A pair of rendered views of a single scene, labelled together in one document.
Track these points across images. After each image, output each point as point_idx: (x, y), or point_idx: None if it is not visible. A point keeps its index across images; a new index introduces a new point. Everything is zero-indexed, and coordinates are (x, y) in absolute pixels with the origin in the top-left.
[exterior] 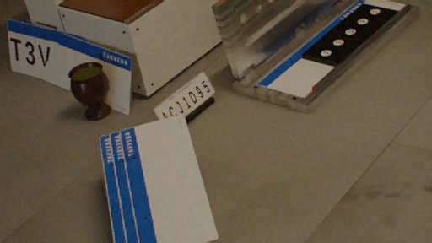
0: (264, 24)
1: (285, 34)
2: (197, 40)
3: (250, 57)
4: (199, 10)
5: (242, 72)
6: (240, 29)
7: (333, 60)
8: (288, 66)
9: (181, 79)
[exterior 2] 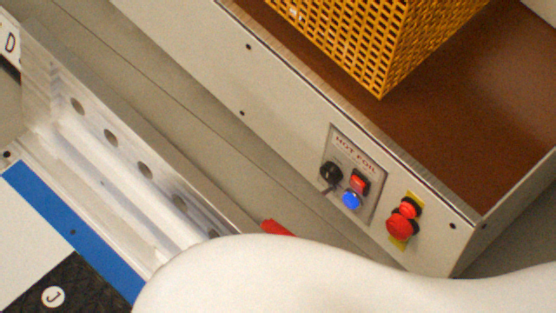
0: (112, 163)
1: (130, 219)
2: (197, 62)
3: (51, 137)
4: (215, 45)
5: (29, 126)
6: (49, 97)
7: (18, 307)
8: (59, 223)
9: (137, 44)
